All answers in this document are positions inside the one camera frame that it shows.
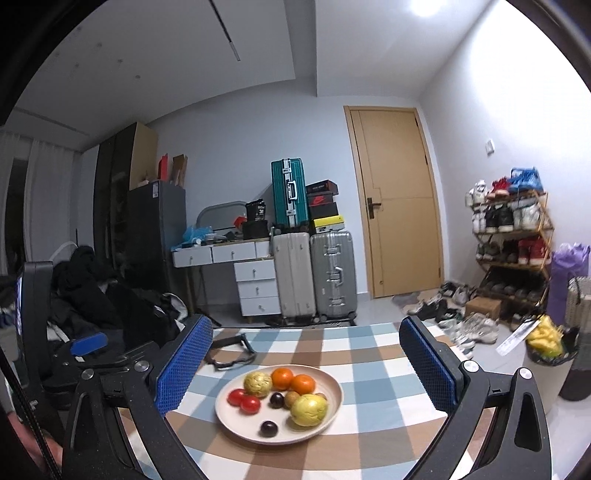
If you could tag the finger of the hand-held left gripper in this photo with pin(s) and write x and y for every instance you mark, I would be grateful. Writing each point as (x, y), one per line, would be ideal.
(90, 344)

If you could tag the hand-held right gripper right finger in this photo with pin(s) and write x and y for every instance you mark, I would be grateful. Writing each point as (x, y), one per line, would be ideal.
(429, 364)

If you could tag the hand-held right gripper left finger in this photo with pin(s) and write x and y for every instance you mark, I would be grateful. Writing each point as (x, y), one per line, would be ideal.
(184, 364)

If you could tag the red tomato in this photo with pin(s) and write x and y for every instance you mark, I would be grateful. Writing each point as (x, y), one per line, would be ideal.
(250, 405)
(238, 397)

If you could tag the wrinkled yellow-green passion fruit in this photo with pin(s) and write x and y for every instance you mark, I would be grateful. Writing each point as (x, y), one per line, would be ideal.
(257, 384)

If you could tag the dark purple plum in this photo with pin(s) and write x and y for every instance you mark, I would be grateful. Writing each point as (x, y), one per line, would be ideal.
(268, 428)
(277, 399)

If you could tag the small brown round fruit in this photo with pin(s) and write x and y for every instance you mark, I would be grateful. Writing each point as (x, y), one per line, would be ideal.
(292, 398)

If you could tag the smooth yellow round fruit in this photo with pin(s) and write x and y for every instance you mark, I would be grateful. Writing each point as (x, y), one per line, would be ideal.
(308, 409)

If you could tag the white round plate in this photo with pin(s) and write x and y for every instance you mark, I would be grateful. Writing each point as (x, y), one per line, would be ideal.
(295, 436)

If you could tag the person's left hand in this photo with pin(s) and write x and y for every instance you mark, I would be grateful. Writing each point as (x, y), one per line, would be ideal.
(44, 454)

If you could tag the scattered shoes pile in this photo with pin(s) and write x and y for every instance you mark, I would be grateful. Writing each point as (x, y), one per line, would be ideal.
(466, 327)

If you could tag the pile of black clothes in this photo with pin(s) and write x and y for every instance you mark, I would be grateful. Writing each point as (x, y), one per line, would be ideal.
(92, 286)

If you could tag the checkered tablecloth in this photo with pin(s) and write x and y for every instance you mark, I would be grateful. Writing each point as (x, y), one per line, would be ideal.
(369, 369)

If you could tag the grey door mat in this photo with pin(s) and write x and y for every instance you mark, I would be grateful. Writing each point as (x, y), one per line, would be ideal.
(408, 299)

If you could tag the cardboard box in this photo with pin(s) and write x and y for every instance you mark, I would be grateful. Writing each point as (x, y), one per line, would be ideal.
(482, 308)

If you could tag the white paper sheet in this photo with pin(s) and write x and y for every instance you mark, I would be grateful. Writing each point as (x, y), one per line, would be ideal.
(512, 341)

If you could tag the orange mandarin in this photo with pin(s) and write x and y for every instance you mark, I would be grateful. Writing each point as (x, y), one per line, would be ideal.
(282, 377)
(302, 384)

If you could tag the white curtain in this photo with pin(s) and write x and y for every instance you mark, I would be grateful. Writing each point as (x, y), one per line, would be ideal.
(41, 198)

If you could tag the white desk with drawers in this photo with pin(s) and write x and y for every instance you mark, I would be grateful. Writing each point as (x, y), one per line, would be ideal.
(256, 272)

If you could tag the bin with yellow bag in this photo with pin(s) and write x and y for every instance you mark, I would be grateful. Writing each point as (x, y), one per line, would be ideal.
(547, 341)

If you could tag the dark grey refrigerator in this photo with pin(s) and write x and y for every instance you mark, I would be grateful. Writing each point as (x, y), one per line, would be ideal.
(157, 240)

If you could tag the silver suitcase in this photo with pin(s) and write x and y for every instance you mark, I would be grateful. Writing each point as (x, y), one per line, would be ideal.
(332, 277)

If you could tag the blue plastic bag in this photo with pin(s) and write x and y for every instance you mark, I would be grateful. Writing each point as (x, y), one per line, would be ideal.
(196, 233)

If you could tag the beige suitcase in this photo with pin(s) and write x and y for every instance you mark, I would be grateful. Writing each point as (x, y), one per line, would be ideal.
(293, 277)

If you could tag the small red item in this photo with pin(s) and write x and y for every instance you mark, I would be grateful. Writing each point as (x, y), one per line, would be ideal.
(239, 221)

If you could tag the grey rounded headboard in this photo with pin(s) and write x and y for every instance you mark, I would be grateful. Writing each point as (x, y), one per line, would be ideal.
(217, 207)

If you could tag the wooden door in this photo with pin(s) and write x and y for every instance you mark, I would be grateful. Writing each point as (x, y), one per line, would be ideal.
(392, 207)

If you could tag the woven basket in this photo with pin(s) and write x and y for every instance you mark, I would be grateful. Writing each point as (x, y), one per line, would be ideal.
(581, 300)

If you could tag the assorted sneakers collection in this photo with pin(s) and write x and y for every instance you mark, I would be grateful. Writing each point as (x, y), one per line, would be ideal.
(503, 217)

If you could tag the black bag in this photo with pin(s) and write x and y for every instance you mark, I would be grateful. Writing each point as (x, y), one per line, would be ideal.
(256, 210)

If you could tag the purple bag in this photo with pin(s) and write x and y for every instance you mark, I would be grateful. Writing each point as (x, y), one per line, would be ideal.
(570, 265)

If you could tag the yellow and black shoe box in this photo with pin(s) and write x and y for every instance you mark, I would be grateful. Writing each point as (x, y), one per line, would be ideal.
(328, 225)

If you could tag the wooden shoe rack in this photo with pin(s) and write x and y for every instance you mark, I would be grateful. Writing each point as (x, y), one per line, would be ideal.
(547, 230)

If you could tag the tall wooden wardrobe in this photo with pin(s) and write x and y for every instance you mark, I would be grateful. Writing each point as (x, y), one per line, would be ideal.
(124, 157)

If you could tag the red flat box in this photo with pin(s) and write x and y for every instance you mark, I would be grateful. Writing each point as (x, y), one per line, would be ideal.
(164, 168)

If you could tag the black shoe box red logo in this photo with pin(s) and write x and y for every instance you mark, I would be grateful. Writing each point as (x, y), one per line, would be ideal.
(323, 205)

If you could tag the brown cardboard piece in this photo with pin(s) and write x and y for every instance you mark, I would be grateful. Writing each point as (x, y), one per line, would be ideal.
(180, 170)

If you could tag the teal suitcase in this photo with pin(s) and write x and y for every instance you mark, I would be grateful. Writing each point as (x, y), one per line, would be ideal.
(288, 194)

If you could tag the black shoe box orange stripe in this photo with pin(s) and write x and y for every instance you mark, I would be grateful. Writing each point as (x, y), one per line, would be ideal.
(322, 187)

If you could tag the round ceiling light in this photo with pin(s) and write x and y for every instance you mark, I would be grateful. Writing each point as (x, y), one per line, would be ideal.
(427, 4)

